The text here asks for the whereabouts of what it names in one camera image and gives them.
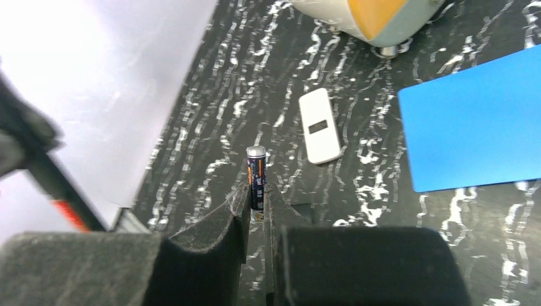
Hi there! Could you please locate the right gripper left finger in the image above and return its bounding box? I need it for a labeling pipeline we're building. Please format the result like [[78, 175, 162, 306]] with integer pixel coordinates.
[[1, 183, 250, 305]]

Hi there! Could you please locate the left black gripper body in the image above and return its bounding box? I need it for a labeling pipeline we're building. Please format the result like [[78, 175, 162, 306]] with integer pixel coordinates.
[[1, 75, 64, 177]]

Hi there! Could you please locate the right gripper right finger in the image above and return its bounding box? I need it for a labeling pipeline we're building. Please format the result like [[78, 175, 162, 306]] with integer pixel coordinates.
[[264, 183, 471, 305]]

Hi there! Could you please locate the black remote control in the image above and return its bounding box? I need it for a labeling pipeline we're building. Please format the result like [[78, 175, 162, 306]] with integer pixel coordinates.
[[27, 149, 107, 231]]

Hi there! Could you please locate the white remote control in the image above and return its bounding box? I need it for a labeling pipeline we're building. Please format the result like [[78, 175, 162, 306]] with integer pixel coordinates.
[[299, 88, 341, 164]]

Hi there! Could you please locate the black battery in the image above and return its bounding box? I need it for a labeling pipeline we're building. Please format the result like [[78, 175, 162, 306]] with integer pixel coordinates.
[[246, 145, 266, 223]]

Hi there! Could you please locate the blue foam pad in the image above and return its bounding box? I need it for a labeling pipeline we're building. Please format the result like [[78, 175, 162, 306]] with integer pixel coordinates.
[[398, 46, 540, 193]]

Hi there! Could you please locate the white cylinder orange face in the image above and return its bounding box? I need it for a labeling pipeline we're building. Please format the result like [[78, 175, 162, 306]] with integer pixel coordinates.
[[291, 0, 444, 58]]

